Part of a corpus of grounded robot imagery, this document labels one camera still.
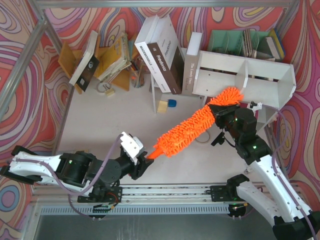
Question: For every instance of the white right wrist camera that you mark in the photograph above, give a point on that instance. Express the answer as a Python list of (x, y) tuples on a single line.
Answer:
[(255, 106)]

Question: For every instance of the blue small cube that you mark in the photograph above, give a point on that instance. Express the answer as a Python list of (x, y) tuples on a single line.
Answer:
[(171, 103)]

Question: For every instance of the teal file organizer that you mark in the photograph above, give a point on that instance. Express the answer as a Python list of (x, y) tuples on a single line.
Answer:
[(264, 45)]

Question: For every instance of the wooden book stand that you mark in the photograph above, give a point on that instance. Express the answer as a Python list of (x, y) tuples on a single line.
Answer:
[(67, 59)]

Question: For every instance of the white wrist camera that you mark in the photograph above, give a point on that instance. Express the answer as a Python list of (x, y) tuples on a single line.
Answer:
[(255, 106), (132, 146)]

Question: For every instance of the white wooden bookshelf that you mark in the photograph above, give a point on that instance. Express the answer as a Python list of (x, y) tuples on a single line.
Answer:
[(261, 81)]

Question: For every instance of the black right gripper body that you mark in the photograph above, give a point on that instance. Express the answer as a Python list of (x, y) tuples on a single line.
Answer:
[(222, 116)]

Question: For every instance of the black binder clip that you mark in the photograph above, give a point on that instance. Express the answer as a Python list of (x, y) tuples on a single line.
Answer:
[(219, 139)]

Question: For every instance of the white black leaning book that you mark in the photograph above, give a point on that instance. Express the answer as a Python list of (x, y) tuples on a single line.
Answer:
[(87, 64)]

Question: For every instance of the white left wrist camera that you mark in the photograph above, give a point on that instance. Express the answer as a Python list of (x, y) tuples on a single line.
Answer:
[(132, 146)]

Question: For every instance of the orange microfiber duster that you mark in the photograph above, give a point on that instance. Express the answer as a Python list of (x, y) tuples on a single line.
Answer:
[(182, 135)]

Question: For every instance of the clear pen cup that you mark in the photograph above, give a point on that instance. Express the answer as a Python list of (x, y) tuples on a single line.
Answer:
[(137, 78)]

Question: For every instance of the yellow sticky note pad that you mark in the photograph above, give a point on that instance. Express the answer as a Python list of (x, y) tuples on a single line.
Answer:
[(162, 106)]

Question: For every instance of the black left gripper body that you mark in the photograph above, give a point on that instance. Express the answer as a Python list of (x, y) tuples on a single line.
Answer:
[(139, 167)]

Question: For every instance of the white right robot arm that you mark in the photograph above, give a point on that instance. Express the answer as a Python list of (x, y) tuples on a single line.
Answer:
[(288, 215)]

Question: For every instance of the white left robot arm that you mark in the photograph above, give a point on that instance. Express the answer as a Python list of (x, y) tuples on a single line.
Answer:
[(94, 180)]

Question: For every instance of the grey upright book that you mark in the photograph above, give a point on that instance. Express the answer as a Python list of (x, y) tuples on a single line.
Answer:
[(191, 60)]

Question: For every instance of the large white brown book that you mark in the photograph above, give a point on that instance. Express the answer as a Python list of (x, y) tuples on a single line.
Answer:
[(158, 45)]

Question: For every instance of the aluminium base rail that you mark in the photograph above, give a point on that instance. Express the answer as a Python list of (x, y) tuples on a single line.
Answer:
[(138, 194)]

